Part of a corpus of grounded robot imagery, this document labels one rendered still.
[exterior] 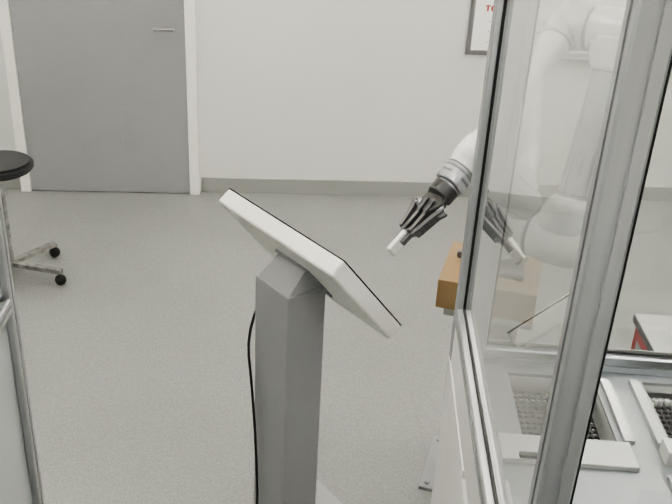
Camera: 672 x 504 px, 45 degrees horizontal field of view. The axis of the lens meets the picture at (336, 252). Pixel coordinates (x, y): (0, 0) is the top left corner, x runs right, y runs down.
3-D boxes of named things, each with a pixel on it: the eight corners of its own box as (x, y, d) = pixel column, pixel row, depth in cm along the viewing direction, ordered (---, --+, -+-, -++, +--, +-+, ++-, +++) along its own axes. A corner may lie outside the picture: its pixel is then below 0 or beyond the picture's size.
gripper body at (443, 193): (431, 173, 221) (409, 198, 219) (451, 181, 214) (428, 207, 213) (444, 191, 225) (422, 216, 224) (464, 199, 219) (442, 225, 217)
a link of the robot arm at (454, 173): (464, 163, 214) (450, 180, 213) (479, 186, 220) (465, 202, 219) (442, 155, 221) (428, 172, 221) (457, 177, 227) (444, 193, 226)
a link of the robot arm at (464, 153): (456, 156, 214) (489, 190, 217) (494, 113, 216) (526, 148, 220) (440, 157, 224) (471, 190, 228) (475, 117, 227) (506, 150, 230)
